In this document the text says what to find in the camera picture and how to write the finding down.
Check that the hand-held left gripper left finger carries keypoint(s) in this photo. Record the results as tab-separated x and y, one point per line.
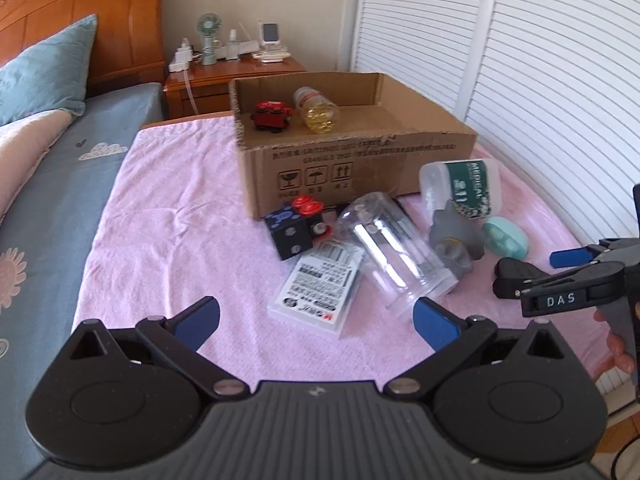
200	317

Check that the white power strip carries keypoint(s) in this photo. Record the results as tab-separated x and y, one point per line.
181	57

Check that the brown cardboard box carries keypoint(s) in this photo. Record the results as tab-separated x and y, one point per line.
400	160

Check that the phone on white stand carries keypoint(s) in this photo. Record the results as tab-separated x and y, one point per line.
270	35

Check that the small green desk fan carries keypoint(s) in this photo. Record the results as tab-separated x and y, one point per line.
208	27

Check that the green label cotton swab jar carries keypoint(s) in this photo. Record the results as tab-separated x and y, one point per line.
470	185

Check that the red and black toy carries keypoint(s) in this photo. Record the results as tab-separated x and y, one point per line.
307	205

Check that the clear spray bottle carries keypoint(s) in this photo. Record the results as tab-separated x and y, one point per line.
233	47

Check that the blue pillow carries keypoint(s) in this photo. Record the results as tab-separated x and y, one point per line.
45	75

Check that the wooden nightstand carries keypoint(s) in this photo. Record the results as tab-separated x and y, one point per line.
210	85

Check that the bottle of yellow capsules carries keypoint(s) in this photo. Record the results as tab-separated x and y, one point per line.
320	112

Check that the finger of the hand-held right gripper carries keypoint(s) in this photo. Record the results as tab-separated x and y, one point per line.
567	258
515	276

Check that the clear plastic jar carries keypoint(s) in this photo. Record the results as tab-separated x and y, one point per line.
395	250

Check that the person's right hand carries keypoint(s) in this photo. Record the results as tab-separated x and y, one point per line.
617	355

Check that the pink towel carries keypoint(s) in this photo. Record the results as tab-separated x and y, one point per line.
190	210

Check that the grey plush toy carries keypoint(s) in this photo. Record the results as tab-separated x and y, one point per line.
452	240

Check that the black cube with blue print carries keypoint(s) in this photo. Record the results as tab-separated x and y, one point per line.
290	232

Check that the red toy car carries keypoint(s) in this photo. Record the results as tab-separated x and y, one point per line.
270	112

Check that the white louvered closet door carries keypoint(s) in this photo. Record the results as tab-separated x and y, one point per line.
415	15
560	85

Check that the blue bed sheet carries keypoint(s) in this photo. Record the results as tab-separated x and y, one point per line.
75	185

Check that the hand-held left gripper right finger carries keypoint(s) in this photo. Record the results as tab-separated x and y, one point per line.
432	322

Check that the beige quilt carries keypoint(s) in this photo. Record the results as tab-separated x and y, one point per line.
25	150

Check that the mint green oval case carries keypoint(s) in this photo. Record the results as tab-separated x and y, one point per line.
505	237

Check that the wooden headboard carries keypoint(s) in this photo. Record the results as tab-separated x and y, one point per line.
100	5

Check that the white remote control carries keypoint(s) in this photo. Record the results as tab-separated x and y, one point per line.
272	56

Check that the printed packet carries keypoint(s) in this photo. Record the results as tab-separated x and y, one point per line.
315	292

